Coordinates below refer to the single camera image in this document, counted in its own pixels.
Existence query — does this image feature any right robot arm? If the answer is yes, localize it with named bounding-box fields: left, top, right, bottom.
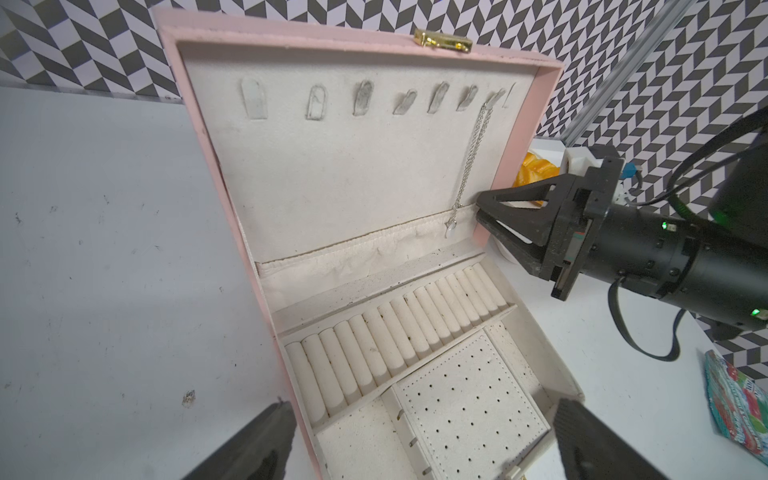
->
left=476, top=110, right=767, bottom=331

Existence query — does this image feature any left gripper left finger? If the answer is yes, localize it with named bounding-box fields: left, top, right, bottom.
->
left=184, top=400, right=297, bottom=480

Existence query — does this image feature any pink jewelry box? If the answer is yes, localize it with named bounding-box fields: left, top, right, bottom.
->
left=153, top=7, right=583, bottom=479

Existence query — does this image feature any teal candy bag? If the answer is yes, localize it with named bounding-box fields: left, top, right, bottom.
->
left=704, top=350, right=767, bottom=464

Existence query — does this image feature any braided bread loaf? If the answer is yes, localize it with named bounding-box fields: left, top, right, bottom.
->
left=513, top=152, right=560, bottom=188

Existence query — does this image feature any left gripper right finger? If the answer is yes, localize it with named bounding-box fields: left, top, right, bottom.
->
left=554, top=399, right=666, bottom=480

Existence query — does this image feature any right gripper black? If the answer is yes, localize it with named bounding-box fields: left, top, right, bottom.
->
left=476, top=162, right=767, bottom=330

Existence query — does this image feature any silver jewelry chain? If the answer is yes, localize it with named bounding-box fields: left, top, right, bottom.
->
left=443, top=100, right=494, bottom=240

